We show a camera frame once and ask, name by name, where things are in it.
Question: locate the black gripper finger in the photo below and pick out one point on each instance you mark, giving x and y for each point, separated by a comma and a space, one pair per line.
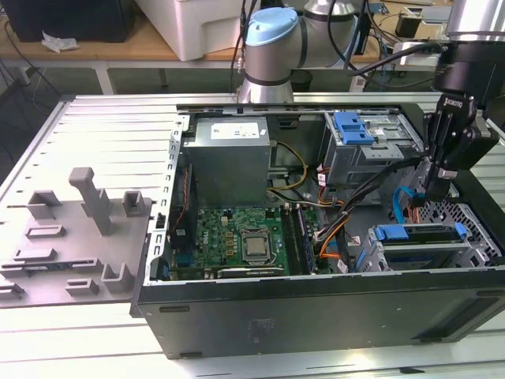
432, 138
473, 148

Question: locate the hard disk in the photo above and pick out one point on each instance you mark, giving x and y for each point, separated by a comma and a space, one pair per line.
394, 233

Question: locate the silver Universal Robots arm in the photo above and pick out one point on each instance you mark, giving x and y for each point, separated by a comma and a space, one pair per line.
272, 59

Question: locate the metal disk bay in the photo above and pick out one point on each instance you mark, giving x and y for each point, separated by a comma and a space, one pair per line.
426, 248

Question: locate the small black box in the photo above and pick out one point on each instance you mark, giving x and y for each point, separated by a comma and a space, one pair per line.
406, 25

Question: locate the blue plastic drive latch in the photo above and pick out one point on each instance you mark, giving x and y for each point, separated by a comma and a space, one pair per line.
351, 130

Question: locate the grey metal drive cage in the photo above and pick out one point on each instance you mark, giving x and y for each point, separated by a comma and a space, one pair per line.
355, 166

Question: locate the black trash bin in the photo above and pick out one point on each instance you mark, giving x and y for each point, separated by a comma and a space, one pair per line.
304, 81

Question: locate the RAM stick with chips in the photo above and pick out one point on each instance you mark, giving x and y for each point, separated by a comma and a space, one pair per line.
307, 241

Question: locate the black RAM slot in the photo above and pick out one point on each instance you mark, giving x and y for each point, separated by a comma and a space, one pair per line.
290, 237

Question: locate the silver CPU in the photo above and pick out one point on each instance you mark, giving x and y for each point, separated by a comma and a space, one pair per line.
256, 245

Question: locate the grey power supply unit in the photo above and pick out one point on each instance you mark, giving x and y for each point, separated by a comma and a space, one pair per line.
225, 169

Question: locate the black open PC case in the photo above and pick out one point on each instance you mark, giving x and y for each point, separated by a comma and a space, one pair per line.
315, 316

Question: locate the CPU socket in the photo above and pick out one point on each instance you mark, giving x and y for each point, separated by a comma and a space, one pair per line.
256, 259

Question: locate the black graphics card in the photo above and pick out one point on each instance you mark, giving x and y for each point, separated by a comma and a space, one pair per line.
252, 272

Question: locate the green motherboard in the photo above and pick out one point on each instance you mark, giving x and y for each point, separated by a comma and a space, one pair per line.
213, 233

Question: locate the black case fan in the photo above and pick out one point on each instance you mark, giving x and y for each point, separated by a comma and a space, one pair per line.
185, 185

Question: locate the white foam box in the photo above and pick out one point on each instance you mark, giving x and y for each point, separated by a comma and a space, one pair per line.
189, 27

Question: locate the wooden desk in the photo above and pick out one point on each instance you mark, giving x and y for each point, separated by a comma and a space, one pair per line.
118, 51

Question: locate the grey plastic parts rack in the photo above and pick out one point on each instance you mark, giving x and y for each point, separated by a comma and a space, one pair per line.
79, 245

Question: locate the large black equipment case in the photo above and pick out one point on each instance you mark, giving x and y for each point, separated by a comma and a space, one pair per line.
79, 19

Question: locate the crumpled white paper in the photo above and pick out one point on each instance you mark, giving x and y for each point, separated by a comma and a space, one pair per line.
59, 42

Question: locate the RAM stick with white label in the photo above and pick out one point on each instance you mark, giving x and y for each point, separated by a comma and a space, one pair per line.
39, 267

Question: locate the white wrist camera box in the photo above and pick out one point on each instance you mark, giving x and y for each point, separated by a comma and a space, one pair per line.
410, 55

